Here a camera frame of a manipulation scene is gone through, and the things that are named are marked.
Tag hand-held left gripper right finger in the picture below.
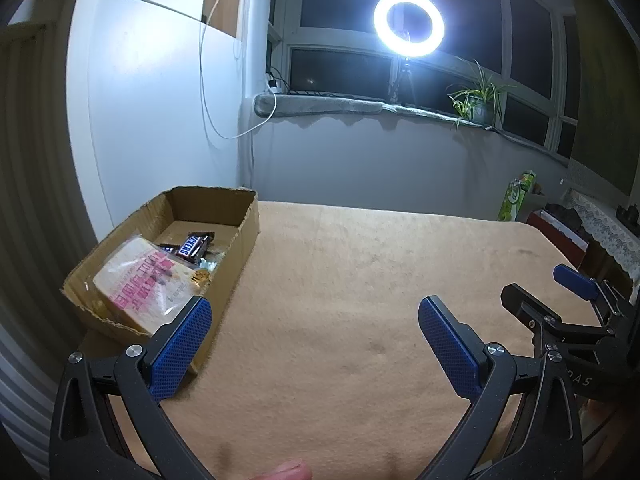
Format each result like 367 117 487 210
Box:
417 295 583 480

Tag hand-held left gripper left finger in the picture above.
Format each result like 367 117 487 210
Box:
49 296 216 480

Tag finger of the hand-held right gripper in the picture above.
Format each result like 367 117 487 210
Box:
501 283 621 352
552 263 628 311

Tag sliced bread packet pink label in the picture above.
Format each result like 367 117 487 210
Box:
92 237 213 336

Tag brown cardboard box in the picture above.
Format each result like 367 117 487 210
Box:
61 186 261 376

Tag person's left hand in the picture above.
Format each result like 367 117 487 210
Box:
252 459 313 480

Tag red box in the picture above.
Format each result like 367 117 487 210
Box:
525 207 588 266

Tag white lace tablecloth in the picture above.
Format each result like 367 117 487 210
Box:
562 187 640 306

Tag dark cloth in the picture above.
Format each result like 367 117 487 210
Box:
545 201 583 228

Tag green white carton box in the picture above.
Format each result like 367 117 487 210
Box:
497 180 526 223

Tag dark green curtain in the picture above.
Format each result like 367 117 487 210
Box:
565 0 640 201

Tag potted spider plant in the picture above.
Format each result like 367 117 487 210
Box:
446 59 516 131

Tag ribbed grey panel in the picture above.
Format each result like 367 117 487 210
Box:
0 20 101 461

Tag white cabinet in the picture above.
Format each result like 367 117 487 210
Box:
67 0 256 241

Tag black tripod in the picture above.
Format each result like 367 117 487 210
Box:
387 55 418 108

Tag grey windowsill cushion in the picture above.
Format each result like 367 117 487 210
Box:
254 91 571 161

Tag white cable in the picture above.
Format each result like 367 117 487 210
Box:
197 0 278 141

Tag white ring light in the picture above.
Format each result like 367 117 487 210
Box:
372 0 446 58

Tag white window frame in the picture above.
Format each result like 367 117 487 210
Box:
267 0 581 161

